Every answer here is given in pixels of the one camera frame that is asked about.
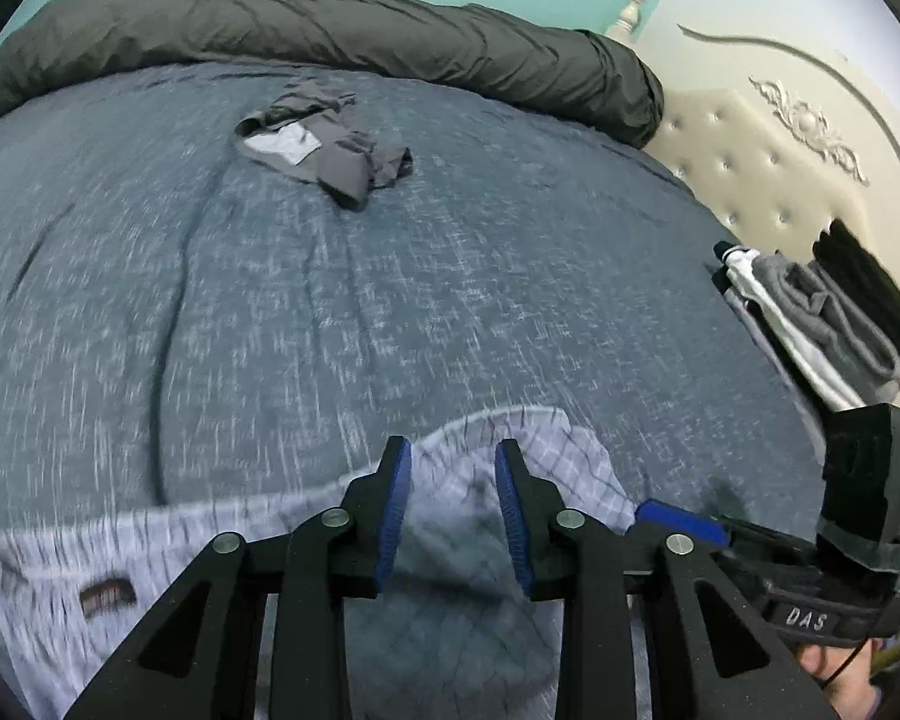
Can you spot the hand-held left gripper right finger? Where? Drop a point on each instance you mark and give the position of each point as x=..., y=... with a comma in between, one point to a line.
x=511, y=525

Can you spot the grey folded garment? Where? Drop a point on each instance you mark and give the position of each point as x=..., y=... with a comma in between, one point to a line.
x=825, y=315

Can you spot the black folded garment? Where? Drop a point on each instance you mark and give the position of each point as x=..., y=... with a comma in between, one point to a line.
x=870, y=292

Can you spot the cream tufted headboard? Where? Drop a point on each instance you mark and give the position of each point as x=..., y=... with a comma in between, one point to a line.
x=780, y=157

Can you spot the grey underwear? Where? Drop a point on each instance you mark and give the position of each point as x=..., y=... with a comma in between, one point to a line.
x=330, y=157

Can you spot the person's right hand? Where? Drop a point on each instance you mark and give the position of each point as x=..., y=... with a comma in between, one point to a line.
x=825, y=671

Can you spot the small cream bedpost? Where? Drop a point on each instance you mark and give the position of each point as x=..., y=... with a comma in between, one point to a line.
x=630, y=11

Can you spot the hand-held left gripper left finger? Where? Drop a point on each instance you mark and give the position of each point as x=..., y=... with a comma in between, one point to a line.
x=390, y=517

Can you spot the bed with blue sheet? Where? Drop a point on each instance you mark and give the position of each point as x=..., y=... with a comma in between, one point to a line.
x=270, y=300

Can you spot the rolled grey duvet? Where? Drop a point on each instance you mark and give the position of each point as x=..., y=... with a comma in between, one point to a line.
x=345, y=37

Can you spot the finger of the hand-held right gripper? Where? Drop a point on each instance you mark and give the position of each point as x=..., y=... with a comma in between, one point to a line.
x=682, y=523

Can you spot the blue checked shorts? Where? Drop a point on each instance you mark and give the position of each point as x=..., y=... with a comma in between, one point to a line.
x=450, y=630

